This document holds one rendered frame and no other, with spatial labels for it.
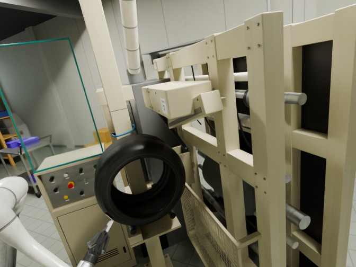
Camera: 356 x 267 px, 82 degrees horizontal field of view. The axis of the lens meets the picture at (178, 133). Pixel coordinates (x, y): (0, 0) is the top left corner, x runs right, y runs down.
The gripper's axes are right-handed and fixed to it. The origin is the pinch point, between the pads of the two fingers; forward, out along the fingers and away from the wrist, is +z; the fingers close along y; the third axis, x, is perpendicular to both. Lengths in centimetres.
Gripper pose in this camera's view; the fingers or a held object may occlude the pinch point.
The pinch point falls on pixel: (108, 226)
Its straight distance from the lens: 142.6
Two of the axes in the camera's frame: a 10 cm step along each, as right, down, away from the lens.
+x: 7.4, -3.0, -6.1
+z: 3.0, -6.6, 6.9
